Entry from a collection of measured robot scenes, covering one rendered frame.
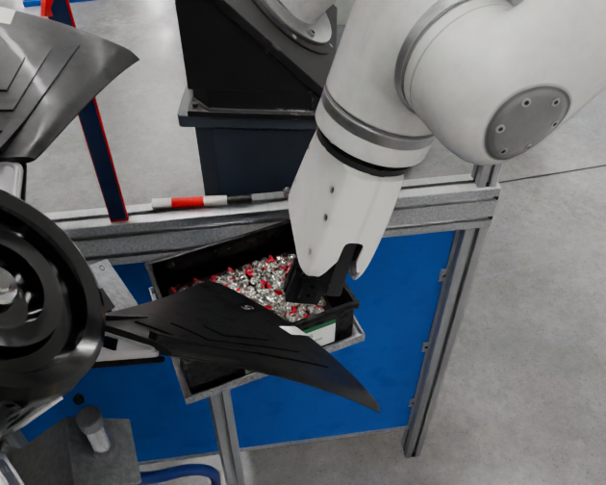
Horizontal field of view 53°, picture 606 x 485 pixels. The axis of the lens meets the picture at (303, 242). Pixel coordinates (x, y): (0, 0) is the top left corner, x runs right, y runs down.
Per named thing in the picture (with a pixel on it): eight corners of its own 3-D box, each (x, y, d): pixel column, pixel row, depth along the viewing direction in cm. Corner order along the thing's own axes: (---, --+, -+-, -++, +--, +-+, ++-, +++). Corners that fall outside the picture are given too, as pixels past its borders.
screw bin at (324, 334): (189, 401, 70) (180, 367, 65) (153, 298, 81) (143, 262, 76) (357, 338, 76) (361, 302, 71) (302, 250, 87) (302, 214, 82)
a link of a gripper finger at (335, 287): (351, 194, 44) (325, 195, 49) (338, 301, 44) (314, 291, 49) (366, 196, 44) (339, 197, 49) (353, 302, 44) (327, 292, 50)
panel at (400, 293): (48, 478, 134) (-89, 280, 87) (49, 472, 135) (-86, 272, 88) (410, 429, 142) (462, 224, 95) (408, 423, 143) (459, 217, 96)
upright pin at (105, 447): (92, 465, 52) (72, 428, 47) (94, 442, 53) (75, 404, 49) (117, 462, 52) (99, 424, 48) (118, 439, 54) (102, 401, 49)
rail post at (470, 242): (405, 458, 150) (465, 229, 94) (400, 443, 152) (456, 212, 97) (420, 456, 150) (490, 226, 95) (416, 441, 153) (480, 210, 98)
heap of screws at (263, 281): (199, 386, 71) (195, 368, 68) (167, 300, 80) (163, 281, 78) (344, 332, 77) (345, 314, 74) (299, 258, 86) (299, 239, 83)
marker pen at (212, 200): (150, 203, 85) (251, 197, 85) (151, 195, 86) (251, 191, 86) (152, 211, 86) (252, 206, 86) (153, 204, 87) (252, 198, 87)
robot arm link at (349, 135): (315, 57, 43) (303, 92, 45) (338, 126, 37) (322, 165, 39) (419, 79, 46) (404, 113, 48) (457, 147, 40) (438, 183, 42)
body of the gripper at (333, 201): (312, 80, 45) (273, 194, 53) (336, 164, 38) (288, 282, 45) (402, 98, 48) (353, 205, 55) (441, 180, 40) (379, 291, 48)
